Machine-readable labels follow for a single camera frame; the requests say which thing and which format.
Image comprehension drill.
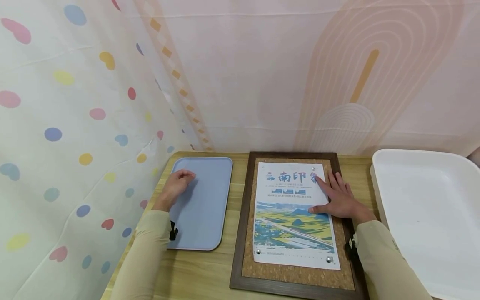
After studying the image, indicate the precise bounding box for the person's right forearm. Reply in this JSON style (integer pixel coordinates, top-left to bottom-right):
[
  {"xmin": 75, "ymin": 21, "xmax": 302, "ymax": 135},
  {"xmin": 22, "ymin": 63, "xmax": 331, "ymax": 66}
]
[{"xmin": 354, "ymin": 220, "xmax": 434, "ymax": 300}]

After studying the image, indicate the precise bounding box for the person's right hand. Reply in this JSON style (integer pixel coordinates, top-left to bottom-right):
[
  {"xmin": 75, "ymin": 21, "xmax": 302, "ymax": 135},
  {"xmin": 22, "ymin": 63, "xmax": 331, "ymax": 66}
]
[{"xmin": 308, "ymin": 171, "xmax": 378, "ymax": 226}]

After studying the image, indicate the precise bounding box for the person's left hand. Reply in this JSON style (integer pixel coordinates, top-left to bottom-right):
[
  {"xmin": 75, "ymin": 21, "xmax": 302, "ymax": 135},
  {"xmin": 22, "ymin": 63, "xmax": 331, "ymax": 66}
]
[{"xmin": 152, "ymin": 169, "xmax": 197, "ymax": 212}]

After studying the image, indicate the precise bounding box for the white plastic tray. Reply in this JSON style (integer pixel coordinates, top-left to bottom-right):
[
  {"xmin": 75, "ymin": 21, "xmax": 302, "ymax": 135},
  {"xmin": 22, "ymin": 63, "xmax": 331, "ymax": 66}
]
[{"xmin": 370, "ymin": 148, "xmax": 480, "ymax": 300}]

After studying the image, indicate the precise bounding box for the printed landscape poster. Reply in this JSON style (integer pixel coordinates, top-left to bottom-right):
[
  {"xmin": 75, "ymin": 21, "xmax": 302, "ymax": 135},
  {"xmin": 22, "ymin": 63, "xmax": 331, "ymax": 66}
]
[{"xmin": 252, "ymin": 162, "xmax": 342, "ymax": 271}]

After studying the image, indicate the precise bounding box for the person's left forearm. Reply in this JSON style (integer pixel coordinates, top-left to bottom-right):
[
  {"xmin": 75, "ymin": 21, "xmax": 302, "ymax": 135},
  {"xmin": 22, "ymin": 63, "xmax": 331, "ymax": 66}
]
[{"xmin": 110, "ymin": 210, "xmax": 175, "ymax": 300}]

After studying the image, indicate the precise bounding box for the blue plastic tray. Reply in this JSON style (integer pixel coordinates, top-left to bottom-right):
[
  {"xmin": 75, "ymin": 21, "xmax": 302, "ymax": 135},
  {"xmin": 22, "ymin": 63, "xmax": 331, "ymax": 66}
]
[{"xmin": 165, "ymin": 157, "xmax": 233, "ymax": 252}]

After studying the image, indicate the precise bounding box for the wood-framed cork board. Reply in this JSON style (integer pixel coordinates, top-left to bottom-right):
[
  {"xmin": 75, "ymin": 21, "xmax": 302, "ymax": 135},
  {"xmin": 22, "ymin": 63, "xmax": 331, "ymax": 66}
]
[{"xmin": 229, "ymin": 151, "xmax": 370, "ymax": 300}]

